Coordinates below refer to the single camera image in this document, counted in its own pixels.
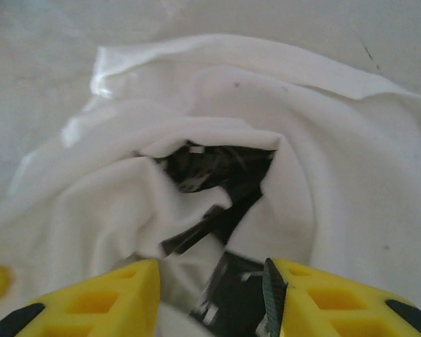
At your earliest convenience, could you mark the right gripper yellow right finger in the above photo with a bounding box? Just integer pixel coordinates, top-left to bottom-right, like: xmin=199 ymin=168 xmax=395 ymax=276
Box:
xmin=255 ymin=258 xmax=421 ymax=337

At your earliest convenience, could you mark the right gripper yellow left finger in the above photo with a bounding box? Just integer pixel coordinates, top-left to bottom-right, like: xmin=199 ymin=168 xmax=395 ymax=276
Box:
xmin=0 ymin=258 xmax=161 ymax=337

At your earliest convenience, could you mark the white t-shirt with black print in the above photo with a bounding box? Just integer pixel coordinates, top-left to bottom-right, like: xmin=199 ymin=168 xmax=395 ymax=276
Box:
xmin=0 ymin=33 xmax=421 ymax=337

